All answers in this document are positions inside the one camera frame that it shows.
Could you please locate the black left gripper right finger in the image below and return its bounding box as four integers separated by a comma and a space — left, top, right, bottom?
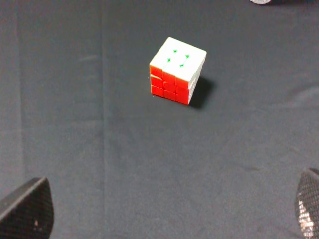
295, 168, 319, 239

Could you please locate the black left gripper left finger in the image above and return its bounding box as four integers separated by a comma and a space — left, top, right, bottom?
0, 177, 54, 239

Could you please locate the multicolour puzzle cube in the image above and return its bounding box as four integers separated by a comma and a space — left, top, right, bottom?
149, 37, 207, 105

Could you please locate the black tablecloth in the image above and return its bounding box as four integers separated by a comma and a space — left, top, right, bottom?
0, 0, 319, 239

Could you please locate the white bottle black cap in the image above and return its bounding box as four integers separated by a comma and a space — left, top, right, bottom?
250, 0, 272, 5

